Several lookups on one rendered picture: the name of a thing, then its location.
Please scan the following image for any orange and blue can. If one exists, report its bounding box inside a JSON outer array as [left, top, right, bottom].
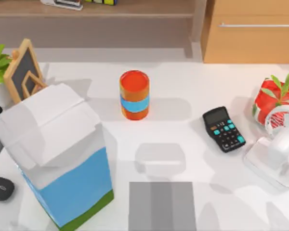
[[119, 70, 150, 121]]

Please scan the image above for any black calculator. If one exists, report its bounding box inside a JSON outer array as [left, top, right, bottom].
[[202, 106, 247, 154]]

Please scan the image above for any white and blue milk carton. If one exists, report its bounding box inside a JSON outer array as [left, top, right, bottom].
[[0, 83, 115, 229]]

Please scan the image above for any grey striped mat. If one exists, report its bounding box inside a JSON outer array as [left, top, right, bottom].
[[128, 181, 197, 231]]

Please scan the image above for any wooden open shelf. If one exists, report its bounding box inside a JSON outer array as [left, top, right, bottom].
[[0, 0, 207, 59]]

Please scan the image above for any colourful puzzle cube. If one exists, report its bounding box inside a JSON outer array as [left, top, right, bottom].
[[84, 0, 119, 6]]

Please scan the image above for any red plant pot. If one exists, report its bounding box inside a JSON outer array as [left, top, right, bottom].
[[252, 71, 289, 125]]

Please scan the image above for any wooden cupboard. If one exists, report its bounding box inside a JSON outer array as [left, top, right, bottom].
[[200, 0, 289, 64]]

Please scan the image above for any framed blackboard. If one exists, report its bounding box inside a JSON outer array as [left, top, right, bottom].
[[3, 38, 48, 104]]

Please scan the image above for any white desk fan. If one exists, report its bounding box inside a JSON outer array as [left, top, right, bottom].
[[243, 106, 289, 189]]

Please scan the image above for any white stapler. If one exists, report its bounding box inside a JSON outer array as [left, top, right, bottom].
[[40, 0, 84, 11]]

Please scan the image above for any wooden drawer front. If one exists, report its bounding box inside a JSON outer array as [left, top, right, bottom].
[[208, 15, 289, 38]]

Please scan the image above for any black computer mouse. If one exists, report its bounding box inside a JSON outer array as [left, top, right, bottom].
[[0, 175, 15, 202]]

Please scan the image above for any metal drawer handle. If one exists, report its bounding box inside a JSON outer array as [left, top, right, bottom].
[[218, 22, 289, 28]]

